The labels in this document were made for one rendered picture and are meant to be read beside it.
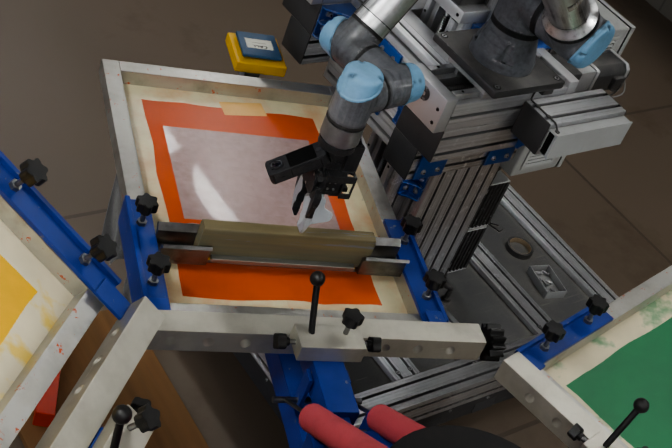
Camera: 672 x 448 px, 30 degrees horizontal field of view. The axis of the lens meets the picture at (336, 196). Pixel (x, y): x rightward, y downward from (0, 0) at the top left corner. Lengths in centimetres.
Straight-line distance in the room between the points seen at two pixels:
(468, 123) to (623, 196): 232
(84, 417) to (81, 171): 231
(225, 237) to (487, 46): 76
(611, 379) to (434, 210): 92
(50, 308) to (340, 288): 71
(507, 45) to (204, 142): 69
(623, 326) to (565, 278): 135
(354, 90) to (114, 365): 65
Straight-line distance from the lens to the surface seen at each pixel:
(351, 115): 222
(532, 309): 390
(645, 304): 286
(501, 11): 275
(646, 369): 271
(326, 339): 221
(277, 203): 265
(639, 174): 526
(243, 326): 223
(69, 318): 198
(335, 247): 247
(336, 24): 237
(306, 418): 209
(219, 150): 274
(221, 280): 242
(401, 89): 228
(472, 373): 359
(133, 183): 252
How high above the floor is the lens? 256
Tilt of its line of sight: 36 degrees down
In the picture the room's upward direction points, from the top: 22 degrees clockwise
